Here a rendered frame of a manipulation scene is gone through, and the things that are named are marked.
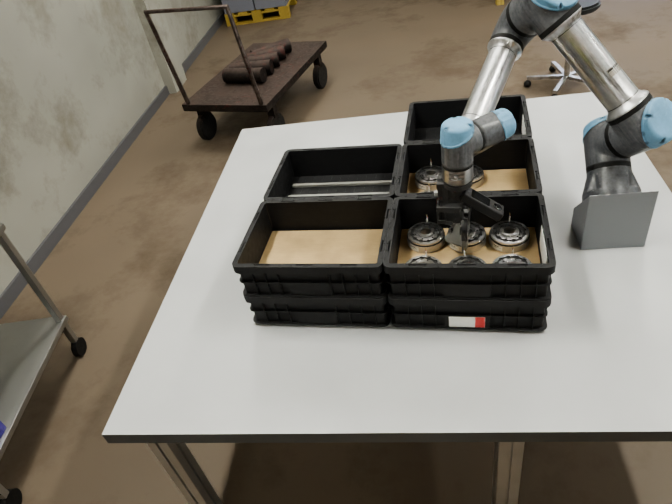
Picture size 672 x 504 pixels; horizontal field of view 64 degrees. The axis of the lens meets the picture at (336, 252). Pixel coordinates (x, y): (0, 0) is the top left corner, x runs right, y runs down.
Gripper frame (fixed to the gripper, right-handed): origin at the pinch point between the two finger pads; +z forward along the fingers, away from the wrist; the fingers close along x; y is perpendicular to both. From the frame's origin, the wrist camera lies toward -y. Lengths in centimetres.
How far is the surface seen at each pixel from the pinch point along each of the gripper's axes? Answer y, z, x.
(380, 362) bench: 19.6, 15.3, 31.0
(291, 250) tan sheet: 49.8, 2.3, 3.8
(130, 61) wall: 282, 39, -260
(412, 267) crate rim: 11.4, -7.7, 19.5
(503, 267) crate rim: -9.5, -7.7, 18.0
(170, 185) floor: 207, 85, -152
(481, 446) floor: -5, 85, 10
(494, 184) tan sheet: -6.3, 2.4, -31.0
